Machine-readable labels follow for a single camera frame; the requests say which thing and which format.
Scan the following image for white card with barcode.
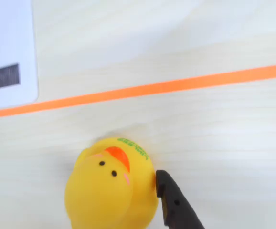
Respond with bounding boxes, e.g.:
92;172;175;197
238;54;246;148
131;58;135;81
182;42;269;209
0;0;39;112

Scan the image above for orange tape strip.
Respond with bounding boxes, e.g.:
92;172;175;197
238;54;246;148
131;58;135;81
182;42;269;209
0;62;276;120

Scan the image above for yellow rubber duck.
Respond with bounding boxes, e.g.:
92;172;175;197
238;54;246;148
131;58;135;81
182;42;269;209
64;137;159;229

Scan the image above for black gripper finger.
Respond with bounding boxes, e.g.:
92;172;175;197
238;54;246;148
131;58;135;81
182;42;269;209
155;169;206;229

